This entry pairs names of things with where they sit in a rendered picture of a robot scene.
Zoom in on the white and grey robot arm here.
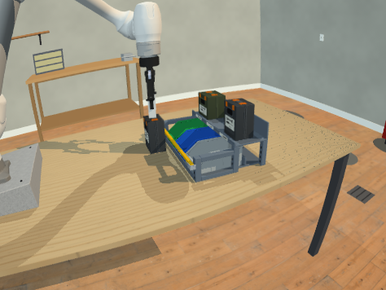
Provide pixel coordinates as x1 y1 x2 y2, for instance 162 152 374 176
0 0 162 184

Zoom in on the yellow bar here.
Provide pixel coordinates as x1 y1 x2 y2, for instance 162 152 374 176
164 129 193 165

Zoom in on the blue open bin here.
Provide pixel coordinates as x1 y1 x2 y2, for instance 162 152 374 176
176 126 221 154

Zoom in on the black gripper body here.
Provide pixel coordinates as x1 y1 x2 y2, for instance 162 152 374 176
139 56 160 73

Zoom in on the grey open bin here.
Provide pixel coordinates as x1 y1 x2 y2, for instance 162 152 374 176
186 137 243 174

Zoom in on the green bin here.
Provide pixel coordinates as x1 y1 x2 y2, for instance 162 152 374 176
169 118 207 141

